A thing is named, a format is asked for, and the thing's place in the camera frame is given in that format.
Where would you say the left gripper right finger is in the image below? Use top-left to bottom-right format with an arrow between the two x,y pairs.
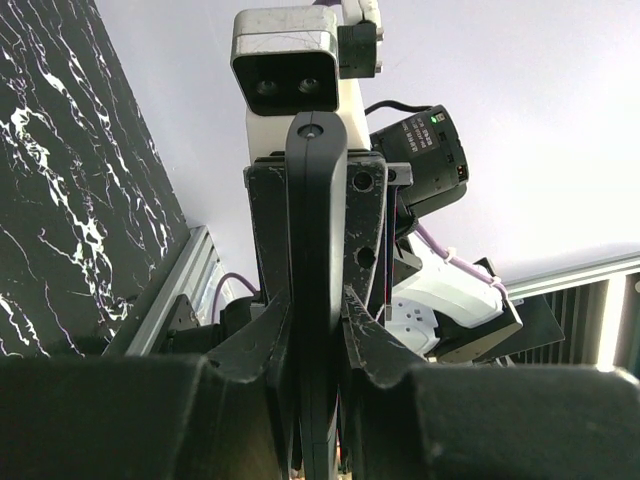
340,290 -> 639,479

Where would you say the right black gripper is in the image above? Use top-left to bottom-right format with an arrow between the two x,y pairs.
244,150 -> 412,320

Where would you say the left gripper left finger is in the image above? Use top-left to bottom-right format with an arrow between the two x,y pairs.
1,292 -> 291,479

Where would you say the black remote control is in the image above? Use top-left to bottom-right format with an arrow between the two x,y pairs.
285,111 -> 347,479

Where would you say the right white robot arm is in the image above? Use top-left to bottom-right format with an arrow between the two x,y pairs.
344,102 -> 564,363

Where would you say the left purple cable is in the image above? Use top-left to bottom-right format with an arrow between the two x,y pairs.
207,272 -> 259,326

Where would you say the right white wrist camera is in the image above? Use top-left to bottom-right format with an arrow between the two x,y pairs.
229,0 -> 386,156

